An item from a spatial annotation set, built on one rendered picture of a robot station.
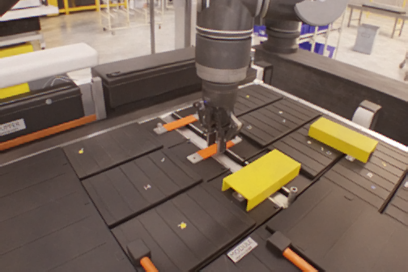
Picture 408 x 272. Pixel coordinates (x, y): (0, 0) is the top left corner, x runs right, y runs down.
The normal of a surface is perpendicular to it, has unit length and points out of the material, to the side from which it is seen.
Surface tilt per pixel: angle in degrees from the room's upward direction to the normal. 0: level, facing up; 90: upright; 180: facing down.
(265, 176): 0
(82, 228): 0
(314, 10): 90
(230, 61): 90
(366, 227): 0
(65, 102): 90
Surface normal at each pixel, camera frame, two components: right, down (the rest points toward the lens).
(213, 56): -0.33, 0.45
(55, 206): 0.04, -0.87
